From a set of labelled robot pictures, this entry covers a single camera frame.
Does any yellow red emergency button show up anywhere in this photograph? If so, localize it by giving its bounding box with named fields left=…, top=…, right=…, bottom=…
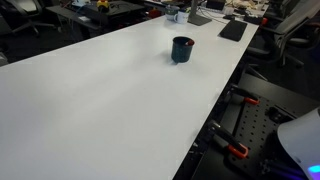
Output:
left=96, top=0, right=111, bottom=14

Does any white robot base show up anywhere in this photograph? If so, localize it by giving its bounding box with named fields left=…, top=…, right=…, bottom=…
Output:
left=277, top=107, right=320, bottom=180

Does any small red object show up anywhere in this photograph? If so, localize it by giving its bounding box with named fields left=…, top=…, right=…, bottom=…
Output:
left=148, top=8, right=163, bottom=20

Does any grey office chair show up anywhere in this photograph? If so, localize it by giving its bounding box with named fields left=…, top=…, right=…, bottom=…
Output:
left=246, top=0, right=320, bottom=69

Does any black background desk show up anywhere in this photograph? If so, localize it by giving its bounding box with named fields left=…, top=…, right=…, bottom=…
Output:
left=45, top=0, right=148, bottom=38

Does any black orange bar clamp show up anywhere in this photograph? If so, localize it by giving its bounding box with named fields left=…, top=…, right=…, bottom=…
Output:
left=207, top=120, right=250, bottom=159
left=229, top=83, right=260, bottom=106

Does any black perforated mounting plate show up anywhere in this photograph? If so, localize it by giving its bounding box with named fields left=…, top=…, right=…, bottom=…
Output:
left=229, top=95, right=301, bottom=180

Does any white mug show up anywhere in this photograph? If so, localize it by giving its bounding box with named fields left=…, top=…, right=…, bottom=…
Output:
left=173, top=10, right=190, bottom=25

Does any grey monitor stand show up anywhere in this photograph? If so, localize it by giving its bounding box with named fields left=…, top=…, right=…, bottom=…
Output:
left=187, top=0, right=213, bottom=27

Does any black office chair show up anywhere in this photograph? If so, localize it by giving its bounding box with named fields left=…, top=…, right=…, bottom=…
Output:
left=0, top=0, right=58, bottom=36

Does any black keyboard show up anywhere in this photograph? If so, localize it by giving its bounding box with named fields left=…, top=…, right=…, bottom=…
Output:
left=218, top=19, right=249, bottom=43

